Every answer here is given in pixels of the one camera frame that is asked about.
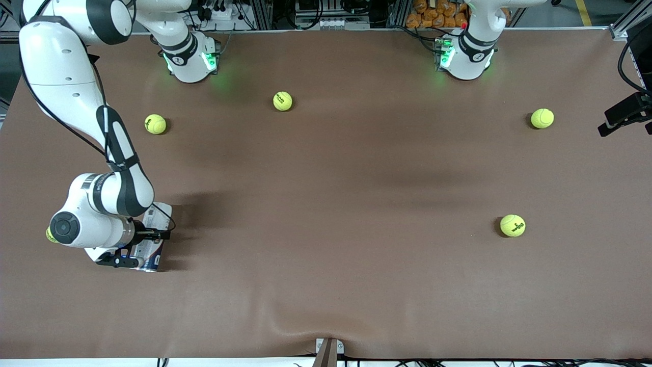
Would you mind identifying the black control box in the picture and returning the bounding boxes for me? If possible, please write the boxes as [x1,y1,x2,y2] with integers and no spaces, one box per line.
[295,0,375,18]

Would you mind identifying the brown mounting post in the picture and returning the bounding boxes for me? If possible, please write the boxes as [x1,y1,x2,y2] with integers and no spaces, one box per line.
[312,340,339,367]

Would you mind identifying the aluminium frame post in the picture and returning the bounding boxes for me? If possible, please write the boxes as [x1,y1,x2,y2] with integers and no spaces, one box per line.
[610,0,652,40]
[388,0,408,29]
[252,0,273,30]

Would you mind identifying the grey metal clamp bracket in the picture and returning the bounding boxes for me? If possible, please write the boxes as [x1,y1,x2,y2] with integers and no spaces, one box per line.
[315,337,345,356]

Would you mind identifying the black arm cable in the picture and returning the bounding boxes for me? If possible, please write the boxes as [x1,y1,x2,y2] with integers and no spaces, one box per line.
[19,31,176,235]
[617,31,652,97]

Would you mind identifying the power strip with black plugs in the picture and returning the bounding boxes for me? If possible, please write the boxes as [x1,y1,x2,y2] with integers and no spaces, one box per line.
[196,0,245,23]

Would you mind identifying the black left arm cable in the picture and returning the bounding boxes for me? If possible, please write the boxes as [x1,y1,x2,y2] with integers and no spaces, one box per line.
[617,31,652,97]

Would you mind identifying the white power strip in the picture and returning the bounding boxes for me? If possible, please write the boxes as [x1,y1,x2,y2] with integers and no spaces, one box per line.
[317,18,371,30]

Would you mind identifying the orange snack bags pile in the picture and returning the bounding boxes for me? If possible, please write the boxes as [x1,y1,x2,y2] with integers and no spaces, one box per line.
[406,0,469,29]

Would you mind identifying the clear tennis ball can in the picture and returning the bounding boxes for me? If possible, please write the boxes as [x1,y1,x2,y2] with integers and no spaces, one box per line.
[133,202,173,273]

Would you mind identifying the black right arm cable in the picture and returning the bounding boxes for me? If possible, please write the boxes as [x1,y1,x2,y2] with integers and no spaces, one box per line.
[19,31,176,235]

